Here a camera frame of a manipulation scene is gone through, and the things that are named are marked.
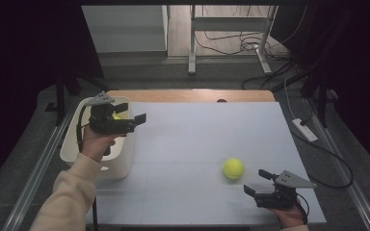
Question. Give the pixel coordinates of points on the dark curtain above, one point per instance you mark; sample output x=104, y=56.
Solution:
x=13, y=64
x=366, y=64

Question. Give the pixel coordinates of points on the plain yellow tennis ball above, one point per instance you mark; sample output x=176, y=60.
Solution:
x=233, y=168

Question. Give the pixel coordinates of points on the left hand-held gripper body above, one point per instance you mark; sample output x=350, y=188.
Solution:
x=109, y=125

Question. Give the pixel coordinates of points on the person's left hand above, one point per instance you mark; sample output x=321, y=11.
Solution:
x=94, y=144

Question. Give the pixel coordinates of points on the wooden table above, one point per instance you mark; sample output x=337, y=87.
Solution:
x=173, y=95

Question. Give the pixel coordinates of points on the black stand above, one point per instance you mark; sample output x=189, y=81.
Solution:
x=322, y=102
x=60, y=102

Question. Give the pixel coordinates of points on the white plastic bin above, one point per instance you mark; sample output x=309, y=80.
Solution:
x=118, y=166

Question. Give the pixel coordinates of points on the white cabinet panel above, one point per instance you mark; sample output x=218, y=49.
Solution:
x=125, y=29

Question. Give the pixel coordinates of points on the white power strip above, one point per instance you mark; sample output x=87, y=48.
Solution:
x=305, y=131

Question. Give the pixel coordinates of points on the white board sheet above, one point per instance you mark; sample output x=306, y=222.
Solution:
x=179, y=192

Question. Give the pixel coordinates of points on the printed yellow tennis ball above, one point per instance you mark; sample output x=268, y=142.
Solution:
x=117, y=116

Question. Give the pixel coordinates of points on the grey metal desk frame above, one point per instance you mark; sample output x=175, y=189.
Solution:
x=191, y=48

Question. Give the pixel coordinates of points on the person's right hand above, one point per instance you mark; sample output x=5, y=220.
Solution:
x=290, y=218

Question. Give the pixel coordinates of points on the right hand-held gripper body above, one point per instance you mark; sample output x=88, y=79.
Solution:
x=279, y=200

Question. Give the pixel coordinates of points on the grey metal floor rail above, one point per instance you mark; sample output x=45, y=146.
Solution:
x=32, y=179
x=359, y=199

